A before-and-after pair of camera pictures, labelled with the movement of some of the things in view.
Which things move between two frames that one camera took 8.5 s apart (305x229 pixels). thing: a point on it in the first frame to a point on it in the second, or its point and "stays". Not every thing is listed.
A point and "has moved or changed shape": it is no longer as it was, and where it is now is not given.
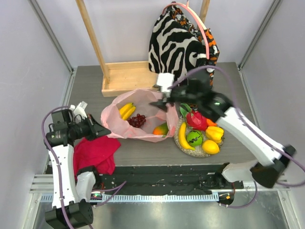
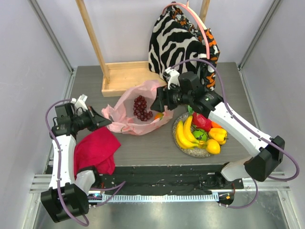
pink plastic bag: [113, 124] has moved or changed shape
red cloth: [97, 151] stays
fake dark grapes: [137, 121] to [139, 106]
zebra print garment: [173, 47] stays
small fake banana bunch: [127, 110] to [189, 133]
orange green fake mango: [162, 130] to [159, 115]
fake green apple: [194, 138] to [200, 134]
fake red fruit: [194, 120] has moved or changed shape
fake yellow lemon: [209, 147] stays
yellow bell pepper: [214, 133] has moved or changed shape
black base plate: [166, 179] stays
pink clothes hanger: [189, 8] stays
